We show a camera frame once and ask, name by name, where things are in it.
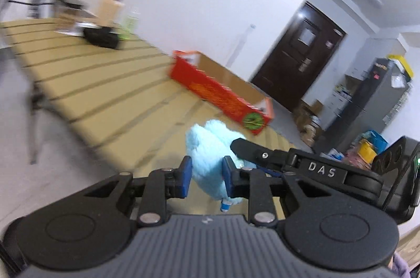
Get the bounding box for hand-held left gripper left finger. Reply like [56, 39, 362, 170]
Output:
[83, 156, 193, 227]

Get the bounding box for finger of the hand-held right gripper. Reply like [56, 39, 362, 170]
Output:
[230, 138, 291, 173]

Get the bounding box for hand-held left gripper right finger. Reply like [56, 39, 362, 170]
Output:
[222, 156, 332, 227]

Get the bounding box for light blue plush toy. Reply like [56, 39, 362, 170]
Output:
[185, 120, 250, 210]

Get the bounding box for blue and yellow crates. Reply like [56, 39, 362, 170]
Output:
[357, 130, 390, 164]

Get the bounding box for pile of cardboard boxes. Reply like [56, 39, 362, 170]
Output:
[291, 99, 326, 148]

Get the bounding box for red cardboard box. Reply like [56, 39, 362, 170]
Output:
[169, 50, 275, 137]

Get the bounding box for grey refrigerator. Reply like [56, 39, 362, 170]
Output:
[314, 57, 411, 154]

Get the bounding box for white drawer cabinet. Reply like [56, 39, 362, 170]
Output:
[325, 75, 362, 134]

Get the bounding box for purple burlap pouch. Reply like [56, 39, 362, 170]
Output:
[392, 251, 411, 278]

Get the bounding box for dark brown door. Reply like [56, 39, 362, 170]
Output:
[250, 1, 347, 113]

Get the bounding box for yellow bag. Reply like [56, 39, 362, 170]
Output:
[386, 53, 415, 79]

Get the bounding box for black cloth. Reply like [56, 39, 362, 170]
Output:
[83, 26, 122, 50]

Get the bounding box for green spray bottle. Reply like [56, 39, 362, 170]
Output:
[118, 7, 140, 40]

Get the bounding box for clear jar with black lid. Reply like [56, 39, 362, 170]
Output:
[55, 0, 86, 31]

